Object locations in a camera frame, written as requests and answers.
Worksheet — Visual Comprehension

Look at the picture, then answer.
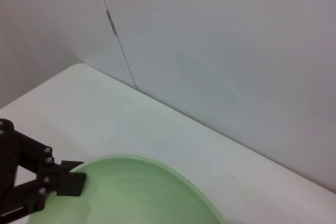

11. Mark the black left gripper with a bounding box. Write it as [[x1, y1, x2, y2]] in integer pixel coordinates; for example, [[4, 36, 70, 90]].
[[0, 118, 87, 222]]

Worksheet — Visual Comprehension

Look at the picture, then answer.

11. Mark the light green round plate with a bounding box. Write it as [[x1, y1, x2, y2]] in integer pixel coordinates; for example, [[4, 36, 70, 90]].
[[25, 154, 227, 224]]

